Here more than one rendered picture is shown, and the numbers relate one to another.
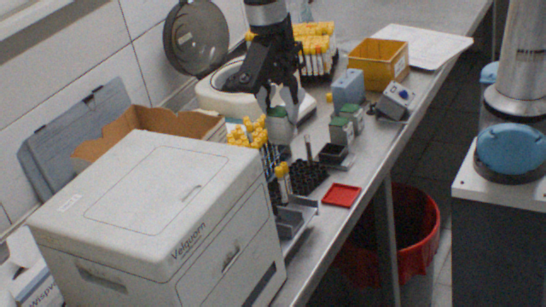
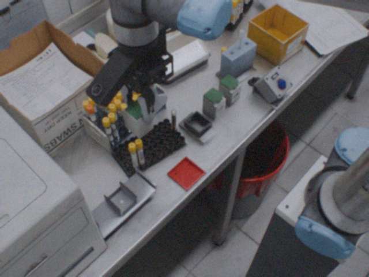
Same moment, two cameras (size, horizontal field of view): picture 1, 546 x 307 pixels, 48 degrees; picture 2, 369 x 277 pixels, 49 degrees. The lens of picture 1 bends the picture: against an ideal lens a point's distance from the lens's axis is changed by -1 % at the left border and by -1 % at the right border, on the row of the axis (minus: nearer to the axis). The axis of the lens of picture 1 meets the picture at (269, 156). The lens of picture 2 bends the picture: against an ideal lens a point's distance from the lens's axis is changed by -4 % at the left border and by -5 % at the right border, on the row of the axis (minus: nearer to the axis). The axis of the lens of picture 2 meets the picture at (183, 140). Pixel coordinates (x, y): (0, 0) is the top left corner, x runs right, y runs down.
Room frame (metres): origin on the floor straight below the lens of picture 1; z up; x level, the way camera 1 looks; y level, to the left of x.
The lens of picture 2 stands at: (0.56, -0.20, 1.77)
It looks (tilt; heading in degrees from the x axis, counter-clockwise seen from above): 56 degrees down; 8
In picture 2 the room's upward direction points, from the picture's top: straight up
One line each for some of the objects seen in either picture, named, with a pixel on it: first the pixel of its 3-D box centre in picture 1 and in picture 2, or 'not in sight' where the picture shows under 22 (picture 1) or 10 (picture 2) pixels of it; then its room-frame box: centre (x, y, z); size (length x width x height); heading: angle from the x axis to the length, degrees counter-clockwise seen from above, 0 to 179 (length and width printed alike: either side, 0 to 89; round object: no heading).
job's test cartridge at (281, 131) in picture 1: (281, 125); (138, 118); (1.07, -0.04, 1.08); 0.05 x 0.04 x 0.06; 52
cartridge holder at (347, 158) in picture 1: (333, 155); (198, 126); (1.21, -0.15, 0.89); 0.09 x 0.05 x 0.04; 54
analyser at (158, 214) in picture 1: (172, 246); (5, 217); (0.84, 0.20, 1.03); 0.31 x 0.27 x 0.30; 144
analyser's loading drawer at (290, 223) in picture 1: (281, 233); (114, 207); (0.94, 0.01, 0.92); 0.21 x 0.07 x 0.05; 144
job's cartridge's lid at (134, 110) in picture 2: (278, 111); (136, 108); (1.07, -0.04, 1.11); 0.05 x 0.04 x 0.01; 52
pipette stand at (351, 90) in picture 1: (349, 95); (237, 61); (1.43, -0.24, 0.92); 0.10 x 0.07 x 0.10; 139
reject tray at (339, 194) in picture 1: (341, 194); (186, 173); (1.07, -0.14, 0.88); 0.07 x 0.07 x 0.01; 54
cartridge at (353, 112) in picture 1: (351, 118); (229, 90); (1.33, -0.22, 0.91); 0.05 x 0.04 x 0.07; 54
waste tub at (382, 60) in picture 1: (378, 65); (277, 34); (1.56, -0.35, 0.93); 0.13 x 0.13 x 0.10; 50
